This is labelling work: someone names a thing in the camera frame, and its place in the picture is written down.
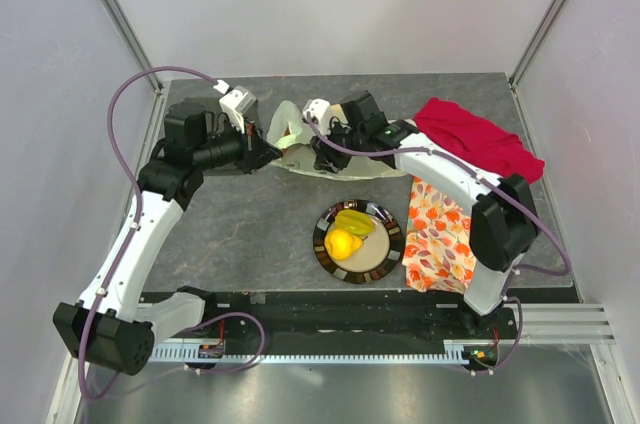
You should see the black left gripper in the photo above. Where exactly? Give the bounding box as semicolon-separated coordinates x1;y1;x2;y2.
193;114;282;174

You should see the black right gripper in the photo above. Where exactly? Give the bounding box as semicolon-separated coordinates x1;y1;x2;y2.
310;117;367;174

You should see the pale green plastic bag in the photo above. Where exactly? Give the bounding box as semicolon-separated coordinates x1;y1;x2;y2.
267;101;405;181

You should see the yellow fake starfruit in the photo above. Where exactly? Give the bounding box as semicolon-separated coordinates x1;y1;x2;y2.
334;209;375;238

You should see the yellow fake pear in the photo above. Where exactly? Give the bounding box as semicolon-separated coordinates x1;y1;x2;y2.
324;228;363;261

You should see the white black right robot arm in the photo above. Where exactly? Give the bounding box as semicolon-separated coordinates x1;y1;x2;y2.
302;91;538;338

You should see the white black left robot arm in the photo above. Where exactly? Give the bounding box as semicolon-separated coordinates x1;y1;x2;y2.
53;99;282;375

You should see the dark olive cloth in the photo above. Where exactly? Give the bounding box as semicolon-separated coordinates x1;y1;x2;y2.
202;113;266;178

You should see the cream plate with dark rim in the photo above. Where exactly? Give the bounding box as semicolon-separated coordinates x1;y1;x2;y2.
313;199;405;284

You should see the orange floral cloth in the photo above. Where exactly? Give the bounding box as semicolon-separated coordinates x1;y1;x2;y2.
402;177;476;294

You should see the red cloth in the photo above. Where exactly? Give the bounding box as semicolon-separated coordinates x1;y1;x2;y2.
413;97;545;184

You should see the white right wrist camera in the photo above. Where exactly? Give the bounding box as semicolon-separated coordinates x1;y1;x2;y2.
302;98;345;135

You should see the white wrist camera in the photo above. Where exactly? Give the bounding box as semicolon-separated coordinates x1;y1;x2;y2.
219;86;259;134
302;98;345;135

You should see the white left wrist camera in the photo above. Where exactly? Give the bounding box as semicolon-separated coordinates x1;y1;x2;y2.
219;86;259;134

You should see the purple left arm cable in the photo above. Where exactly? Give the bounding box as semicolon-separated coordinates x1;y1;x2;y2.
78;66;266;402

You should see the left aluminium frame post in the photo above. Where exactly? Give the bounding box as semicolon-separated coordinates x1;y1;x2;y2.
100;0;152;70

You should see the aluminium frame post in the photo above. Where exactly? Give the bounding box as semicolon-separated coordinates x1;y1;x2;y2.
508;0;569;90
100;0;152;70

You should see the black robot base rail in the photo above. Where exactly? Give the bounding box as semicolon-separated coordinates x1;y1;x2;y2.
139;288;519;350

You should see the grey slotted cable duct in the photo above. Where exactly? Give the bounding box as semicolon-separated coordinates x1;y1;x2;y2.
149;339;479;365

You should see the right aluminium frame post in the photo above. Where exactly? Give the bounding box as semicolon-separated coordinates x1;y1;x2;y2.
508;0;569;90

